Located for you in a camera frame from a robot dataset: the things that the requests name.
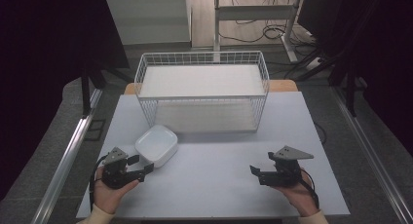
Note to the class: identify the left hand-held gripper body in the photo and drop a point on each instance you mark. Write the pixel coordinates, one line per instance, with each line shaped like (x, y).
(115, 175)

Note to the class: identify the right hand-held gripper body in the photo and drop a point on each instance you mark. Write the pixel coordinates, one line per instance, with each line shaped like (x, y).
(283, 172)

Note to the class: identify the white square dish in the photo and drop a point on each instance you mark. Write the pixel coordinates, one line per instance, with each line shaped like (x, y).
(156, 145)

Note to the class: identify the person's left hand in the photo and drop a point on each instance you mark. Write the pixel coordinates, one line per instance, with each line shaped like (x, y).
(108, 194)

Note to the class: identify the person's right hand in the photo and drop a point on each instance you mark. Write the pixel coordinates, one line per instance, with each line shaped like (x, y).
(300, 198)

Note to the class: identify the black metal stand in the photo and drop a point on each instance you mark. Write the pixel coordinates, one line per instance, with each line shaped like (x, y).
(85, 94)
(350, 97)

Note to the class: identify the white power strip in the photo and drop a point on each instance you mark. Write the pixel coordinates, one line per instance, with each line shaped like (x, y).
(313, 63)

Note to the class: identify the white cabinet panel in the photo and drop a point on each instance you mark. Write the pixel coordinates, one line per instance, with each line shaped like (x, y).
(149, 19)

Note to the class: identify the aluminium rail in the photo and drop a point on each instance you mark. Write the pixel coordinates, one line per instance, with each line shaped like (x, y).
(66, 159)
(370, 152)

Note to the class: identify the white desk frame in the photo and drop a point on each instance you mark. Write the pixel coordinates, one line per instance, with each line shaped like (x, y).
(255, 13)

